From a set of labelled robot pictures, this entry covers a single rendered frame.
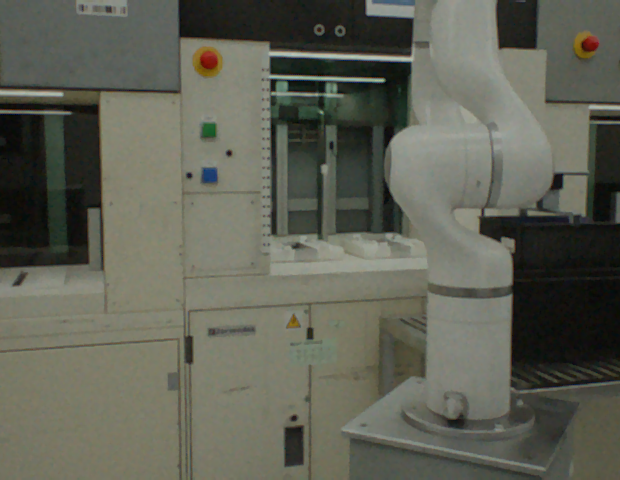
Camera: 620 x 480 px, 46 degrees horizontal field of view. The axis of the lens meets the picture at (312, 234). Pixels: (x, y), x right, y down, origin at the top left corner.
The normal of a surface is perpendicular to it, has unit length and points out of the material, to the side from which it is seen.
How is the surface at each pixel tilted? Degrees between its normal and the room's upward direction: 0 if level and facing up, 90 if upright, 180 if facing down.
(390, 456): 90
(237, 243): 90
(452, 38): 73
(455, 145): 63
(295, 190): 90
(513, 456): 0
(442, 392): 90
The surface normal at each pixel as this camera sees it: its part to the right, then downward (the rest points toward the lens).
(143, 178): 0.29, 0.10
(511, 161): 0.00, -0.04
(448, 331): -0.61, 0.08
